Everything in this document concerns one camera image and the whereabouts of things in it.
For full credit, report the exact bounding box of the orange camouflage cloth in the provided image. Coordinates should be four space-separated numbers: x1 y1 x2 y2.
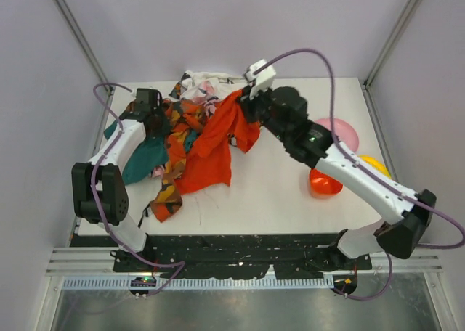
125 80 210 223

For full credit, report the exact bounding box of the right aluminium frame post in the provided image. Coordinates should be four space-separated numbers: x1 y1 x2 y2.
363 0 423 91

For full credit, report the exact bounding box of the black orange white patterned cloth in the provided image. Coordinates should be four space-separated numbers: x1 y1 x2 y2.
227 134 238 147

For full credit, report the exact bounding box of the white slotted cable duct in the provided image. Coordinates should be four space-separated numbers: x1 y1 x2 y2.
62 275 333 291

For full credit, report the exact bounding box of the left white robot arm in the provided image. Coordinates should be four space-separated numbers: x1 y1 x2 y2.
71 86 170 254

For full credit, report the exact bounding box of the left aluminium frame post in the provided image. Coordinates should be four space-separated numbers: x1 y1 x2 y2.
53 0 108 83

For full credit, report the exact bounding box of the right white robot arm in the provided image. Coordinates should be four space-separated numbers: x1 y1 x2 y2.
237 86 437 264

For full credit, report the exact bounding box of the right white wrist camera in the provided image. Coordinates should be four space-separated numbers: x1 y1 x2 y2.
244 59 276 99

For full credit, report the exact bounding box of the aluminium rail profile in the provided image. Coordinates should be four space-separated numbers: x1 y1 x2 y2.
46 247 443 276

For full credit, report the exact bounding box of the teal cloth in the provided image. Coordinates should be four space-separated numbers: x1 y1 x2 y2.
121 137 169 185

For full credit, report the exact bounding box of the yellow banana bunch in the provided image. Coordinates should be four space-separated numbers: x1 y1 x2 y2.
360 155 392 179

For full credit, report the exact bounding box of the pink plate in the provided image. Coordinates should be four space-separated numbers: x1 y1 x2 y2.
315 118 360 152

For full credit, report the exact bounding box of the aluminium frame post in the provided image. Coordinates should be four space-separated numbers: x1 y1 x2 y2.
363 0 423 91
53 0 108 83

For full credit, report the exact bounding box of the orange plastic bowl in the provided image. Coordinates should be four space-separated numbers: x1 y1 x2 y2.
309 169 343 199

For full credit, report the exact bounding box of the white pink patterned cloth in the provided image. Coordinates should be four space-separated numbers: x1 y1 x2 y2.
179 70 246 115

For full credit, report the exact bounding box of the plain orange cloth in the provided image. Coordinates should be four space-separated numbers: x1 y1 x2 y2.
176 89 260 195

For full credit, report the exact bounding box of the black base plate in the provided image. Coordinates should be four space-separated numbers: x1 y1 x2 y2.
70 233 372 280

